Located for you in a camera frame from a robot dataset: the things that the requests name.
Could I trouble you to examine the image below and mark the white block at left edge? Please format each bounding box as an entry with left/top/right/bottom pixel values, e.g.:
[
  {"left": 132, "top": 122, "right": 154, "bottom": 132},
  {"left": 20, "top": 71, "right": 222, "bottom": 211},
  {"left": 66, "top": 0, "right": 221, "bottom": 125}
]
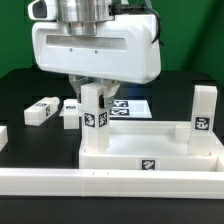
[{"left": 0, "top": 126, "right": 8, "bottom": 152}]

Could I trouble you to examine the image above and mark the white front barrier rail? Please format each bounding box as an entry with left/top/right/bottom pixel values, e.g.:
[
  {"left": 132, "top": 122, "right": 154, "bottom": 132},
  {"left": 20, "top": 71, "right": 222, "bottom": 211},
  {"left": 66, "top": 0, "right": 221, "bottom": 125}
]
[{"left": 0, "top": 168, "right": 224, "bottom": 199}]

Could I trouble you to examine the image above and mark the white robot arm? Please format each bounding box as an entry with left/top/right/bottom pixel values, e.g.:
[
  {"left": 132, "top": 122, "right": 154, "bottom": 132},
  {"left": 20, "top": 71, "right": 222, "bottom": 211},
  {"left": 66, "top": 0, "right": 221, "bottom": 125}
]
[{"left": 28, "top": 0, "right": 161, "bottom": 109}]

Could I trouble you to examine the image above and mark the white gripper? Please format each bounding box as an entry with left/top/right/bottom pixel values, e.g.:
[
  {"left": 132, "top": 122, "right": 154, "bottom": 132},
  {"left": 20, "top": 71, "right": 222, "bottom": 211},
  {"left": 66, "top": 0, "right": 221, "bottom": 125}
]
[{"left": 32, "top": 15, "right": 161, "bottom": 108}]

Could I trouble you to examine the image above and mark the white desk top tray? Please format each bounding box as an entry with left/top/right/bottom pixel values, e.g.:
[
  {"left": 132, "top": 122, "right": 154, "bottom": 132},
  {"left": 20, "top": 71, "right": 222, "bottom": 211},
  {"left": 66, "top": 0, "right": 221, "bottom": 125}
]
[{"left": 79, "top": 120, "right": 224, "bottom": 172}]

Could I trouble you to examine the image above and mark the white sheet with fiducial markers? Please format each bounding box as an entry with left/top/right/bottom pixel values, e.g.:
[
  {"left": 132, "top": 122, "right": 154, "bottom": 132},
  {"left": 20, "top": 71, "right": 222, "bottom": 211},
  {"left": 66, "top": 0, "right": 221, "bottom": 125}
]
[{"left": 58, "top": 98, "right": 153, "bottom": 119}]

